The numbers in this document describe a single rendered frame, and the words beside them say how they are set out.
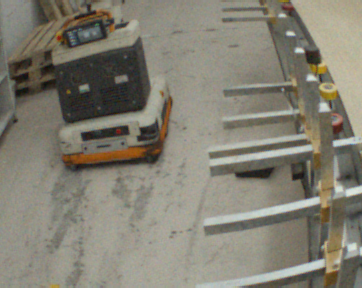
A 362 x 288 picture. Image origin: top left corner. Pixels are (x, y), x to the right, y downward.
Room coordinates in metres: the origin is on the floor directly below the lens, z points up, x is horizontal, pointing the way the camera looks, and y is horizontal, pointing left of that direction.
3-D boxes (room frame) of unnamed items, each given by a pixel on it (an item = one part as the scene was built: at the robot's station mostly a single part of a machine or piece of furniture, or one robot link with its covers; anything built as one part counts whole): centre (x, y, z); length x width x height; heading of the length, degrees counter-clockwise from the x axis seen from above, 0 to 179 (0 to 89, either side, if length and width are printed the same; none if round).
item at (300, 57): (1.59, -0.40, 0.90); 0.04 x 0.04 x 0.48; 80
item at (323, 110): (1.10, -0.32, 0.94); 0.04 x 0.04 x 0.48; 80
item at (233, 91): (2.06, -0.40, 0.80); 0.43 x 0.03 x 0.04; 80
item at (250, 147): (1.57, -0.28, 0.84); 0.43 x 0.03 x 0.04; 80
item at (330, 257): (0.83, -0.27, 0.95); 0.14 x 0.06 x 0.05; 170
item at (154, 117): (3.53, 0.36, 0.16); 0.67 x 0.64 x 0.25; 170
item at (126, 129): (3.20, 0.40, 0.23); 0.41 x 0.02 x 0.08; 80
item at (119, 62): (3.44, 0.38, 0.59); 0.55 x 0.34 x 0.83; 80
